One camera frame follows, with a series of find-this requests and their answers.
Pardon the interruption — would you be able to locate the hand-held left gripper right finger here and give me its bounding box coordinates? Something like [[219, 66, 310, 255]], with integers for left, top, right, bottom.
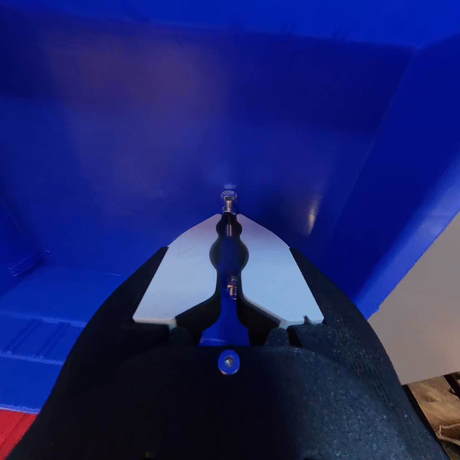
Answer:
[[234, 214, 325, 328]]

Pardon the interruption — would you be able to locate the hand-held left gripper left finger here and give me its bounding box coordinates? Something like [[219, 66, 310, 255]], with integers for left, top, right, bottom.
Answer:
[[132, 214, 225, 328]]

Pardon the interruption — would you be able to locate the blue plastic bin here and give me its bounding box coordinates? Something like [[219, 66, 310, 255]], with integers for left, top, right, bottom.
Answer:
[[0, 0, 460, 414]]

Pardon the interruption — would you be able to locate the red plastic container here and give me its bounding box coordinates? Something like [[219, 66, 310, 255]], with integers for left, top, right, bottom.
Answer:
[[0, 408, 38, 460]]

